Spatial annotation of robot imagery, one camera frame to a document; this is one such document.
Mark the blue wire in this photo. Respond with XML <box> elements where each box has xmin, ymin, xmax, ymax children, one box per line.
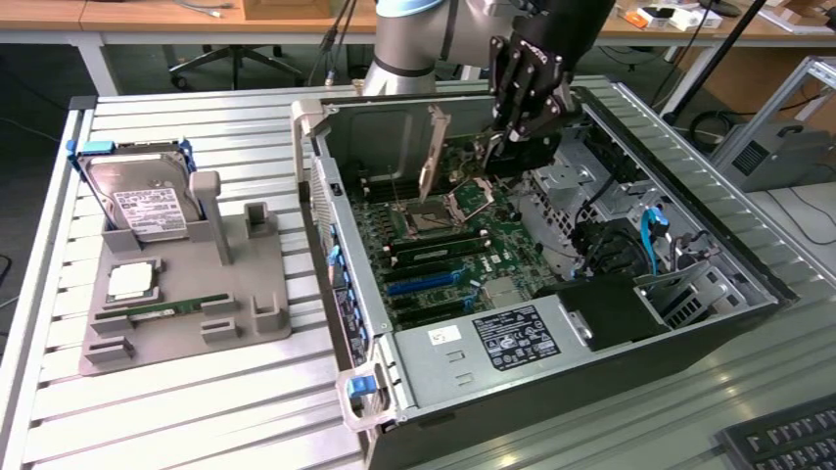
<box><xmin>643</xmin><ymin>205</ymin><xmax>672</xmax><ymax>275</ymax></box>

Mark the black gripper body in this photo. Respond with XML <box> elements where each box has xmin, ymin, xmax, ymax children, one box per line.
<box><xmin>508</xmin><ymin>0</ymin><xmax>619</xmax><ymax>84</ymax></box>

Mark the wooden desk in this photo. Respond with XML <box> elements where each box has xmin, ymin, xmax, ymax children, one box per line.
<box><xmin>0</xmin><ymin>0</ymin><xmax>380</xmax><ymax>97</ymax></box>
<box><xmin>527</xmin><ymin>0</ymin><xmax>836</xmax><ymax>115</ymax></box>

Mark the blue expansion slot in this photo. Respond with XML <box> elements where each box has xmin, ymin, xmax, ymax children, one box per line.
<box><xmin>384</xmin><ymin>272</ymin><xmax>460</xmax><ymax>296</ymax></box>

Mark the black expansion slot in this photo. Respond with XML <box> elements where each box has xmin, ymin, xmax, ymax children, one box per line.
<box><xmin>382</xmin><ymin>258</ymin><xmax>459</xmax><ymax>284</ymax></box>
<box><xmin>394</xmin><ymin>303</ymin><xmax>472</xmax><ymax>328</ymax></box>

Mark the black office chair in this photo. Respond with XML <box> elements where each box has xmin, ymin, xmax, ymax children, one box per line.
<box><xmin>167</xmin><ymin>43</ymin><xmax>307</xmax><ymax>92</ymax></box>

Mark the black open PC case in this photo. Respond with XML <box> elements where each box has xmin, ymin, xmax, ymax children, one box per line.
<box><xmin>290</xmin><ymin>85</ymin><xmax>803</xmax><ymax>470</ymax></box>

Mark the hard disk with blue carrier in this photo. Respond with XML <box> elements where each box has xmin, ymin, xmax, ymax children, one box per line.
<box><xmin>64</xmin><ymin>138</ymin><xmax>211</xmax><ymax>245</ymax></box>

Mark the aluminium profile frame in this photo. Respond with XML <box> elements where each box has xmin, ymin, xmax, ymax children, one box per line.
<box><xmin>708</xmin><ymin>54</ymin><xmax>836</xmax><ymax>163</ymax></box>

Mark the white small box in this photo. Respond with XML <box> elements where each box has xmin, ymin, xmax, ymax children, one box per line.
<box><xmin>666</xmin><ymin>8</ymin><xmax>724</xmax><ymax>33</ymax></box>

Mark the grey computer tower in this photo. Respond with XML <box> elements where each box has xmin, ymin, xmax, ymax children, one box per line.
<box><xmin>710</xmin><ymin>119</ymin><xmax>836</xmax><ymax>195</ymax></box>

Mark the black RAM stick with label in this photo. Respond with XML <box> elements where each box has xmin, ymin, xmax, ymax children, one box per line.
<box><xmin>391</xmin><ymin>239</ymin><xmax>488</xmax><ymax>265</ymax></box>

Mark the silver CPU chip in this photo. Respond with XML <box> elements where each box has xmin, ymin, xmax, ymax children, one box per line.
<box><xmin>106</xmin><ymin>263</ymin><xmax>162</xmax><ymax>298</ymax></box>

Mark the grey power supply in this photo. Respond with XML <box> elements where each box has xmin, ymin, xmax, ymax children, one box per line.
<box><xmin>390</xmin><ymin>293</ymin><xmax>594</xmax><ymax>411</ymax></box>

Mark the green RAM stick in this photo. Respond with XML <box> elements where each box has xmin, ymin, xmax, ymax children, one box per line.
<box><xmin>102</xmin><ymin>299</ymin><xmax>231</xmax><ymax>319</ymax></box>

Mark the grey parts rack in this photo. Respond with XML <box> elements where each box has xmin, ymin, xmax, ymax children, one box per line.
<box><xmin>78</xmin><ymin>170</ymin><xmax>294</xmax><ymax>378</ymax></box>

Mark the metal disk bay cage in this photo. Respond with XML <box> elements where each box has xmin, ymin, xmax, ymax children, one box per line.
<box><xmin>522</xmin><ymin>95</ymin><xmax>662</xmax><ymax>275</ymax></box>

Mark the black keyboard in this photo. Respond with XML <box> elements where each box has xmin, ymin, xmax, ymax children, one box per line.
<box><xmin>711</xmin><ymin>400</ymin><xmax>836</xmax><ymax>470</ymax></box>

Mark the metal socket cover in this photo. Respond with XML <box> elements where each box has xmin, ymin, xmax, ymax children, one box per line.
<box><xmin>443</xmin><ymin>174</ymin><xmax>502</xmax><ymax>221</ymax></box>

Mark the CPU socket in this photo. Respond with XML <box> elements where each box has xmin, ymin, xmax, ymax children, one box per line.
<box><xmin>402</xmin><ymin>198</ymin><xmax>459</xmax><ymax>241</ymax></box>

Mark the graphics card with metal bracket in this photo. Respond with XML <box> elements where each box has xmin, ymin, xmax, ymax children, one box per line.
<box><xmin>418</xmin><ymin>104</ymin><xmax>560</xmax><ymax>203</ymax></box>

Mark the black tripod pole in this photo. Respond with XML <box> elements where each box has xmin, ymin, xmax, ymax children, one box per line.
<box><xmin>660</xmin><ymin>0</ymin><xmax>770</xmax><ymax>129</ymax></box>

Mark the silver chipset heatsink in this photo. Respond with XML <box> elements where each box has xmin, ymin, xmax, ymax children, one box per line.
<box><xmin>483</xmin><ymin>281</ymin><xmax>531</xmax><ymax>307</ymax></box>

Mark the black plastic air shroud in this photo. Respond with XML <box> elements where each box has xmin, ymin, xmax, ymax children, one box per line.
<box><xmin>554</xmin><ymin>273</ymin><xmax>672</xmax><ymax>353</ymax></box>

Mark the green motherboard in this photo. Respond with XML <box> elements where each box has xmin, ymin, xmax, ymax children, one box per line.
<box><xmin>346</xmin><ymin>164</ymin><xmax>567</xmax><ymax>334</ymax></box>

